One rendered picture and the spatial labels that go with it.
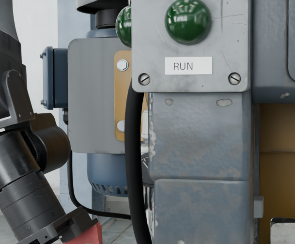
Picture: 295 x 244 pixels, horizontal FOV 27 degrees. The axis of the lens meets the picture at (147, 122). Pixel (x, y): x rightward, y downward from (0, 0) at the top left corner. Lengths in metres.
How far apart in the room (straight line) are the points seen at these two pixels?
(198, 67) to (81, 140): 0.50
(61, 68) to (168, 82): 0.50
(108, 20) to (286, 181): 0.36
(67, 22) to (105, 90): 4.65
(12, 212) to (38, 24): 5.48
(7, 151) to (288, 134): 0.30
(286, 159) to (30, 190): 0.30
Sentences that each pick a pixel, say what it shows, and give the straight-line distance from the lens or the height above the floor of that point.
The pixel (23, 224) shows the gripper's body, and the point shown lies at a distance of 0.64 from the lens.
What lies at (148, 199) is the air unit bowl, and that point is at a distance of 0.67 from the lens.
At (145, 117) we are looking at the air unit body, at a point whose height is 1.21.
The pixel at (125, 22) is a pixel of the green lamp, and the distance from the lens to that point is 0.41.
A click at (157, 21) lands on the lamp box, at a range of 0.39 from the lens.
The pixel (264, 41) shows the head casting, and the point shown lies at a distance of 0.44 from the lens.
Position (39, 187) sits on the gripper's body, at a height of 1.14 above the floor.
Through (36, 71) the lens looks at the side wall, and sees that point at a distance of 6.06.
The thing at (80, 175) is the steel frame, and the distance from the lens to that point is 5.49.
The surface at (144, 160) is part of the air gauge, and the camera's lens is 0.65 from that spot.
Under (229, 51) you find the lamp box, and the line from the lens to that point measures 0.39.
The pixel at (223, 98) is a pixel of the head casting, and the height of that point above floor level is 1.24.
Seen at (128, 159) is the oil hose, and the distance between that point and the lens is 0.47.
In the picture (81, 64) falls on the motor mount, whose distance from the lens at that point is 0.86.
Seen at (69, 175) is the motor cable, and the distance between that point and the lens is 0.94.
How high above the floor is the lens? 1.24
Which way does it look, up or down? 3 degrees down
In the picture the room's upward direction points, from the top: straight up
